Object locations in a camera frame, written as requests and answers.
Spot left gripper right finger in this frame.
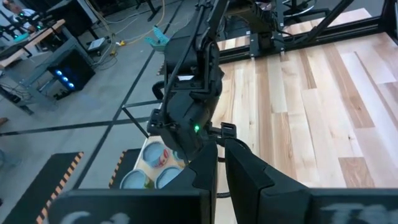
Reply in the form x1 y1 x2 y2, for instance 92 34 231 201
224 139 398 224

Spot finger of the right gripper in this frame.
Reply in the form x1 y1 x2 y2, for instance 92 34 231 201
221 122 238 139
146 108 164 134

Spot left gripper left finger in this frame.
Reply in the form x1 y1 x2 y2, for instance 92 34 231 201
48 141 218 224

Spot green dotted label tin can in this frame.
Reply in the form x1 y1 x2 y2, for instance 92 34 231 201
119 169 155 190

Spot glass jar with green contents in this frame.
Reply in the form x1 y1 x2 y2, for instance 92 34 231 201
154 166 184 190

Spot black mat with mesh patch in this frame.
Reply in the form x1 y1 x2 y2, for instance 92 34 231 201
108 148 142 190

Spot black computer tower blue lights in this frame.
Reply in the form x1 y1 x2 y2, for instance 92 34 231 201
46 49 96 101

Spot white box on floor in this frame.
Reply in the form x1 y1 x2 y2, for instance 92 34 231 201
86 37 106 52

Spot black mat orange striped edge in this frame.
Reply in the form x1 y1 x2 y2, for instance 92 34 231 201
0 151 85 224

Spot wooden workbench grey legs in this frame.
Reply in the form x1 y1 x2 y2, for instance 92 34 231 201
0 18 96 116

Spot background robot arms green lights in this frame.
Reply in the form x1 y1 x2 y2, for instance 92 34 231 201
0 9 44 41

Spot black curved table bracket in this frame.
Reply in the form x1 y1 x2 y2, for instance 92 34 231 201
151 80 167 101

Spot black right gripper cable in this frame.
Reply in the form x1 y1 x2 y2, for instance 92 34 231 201
216 136 246 200

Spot yellow floor cable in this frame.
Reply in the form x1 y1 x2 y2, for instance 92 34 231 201
93 0 166 63

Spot black aluminium rig frame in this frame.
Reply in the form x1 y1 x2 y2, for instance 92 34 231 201
217 0 398 65

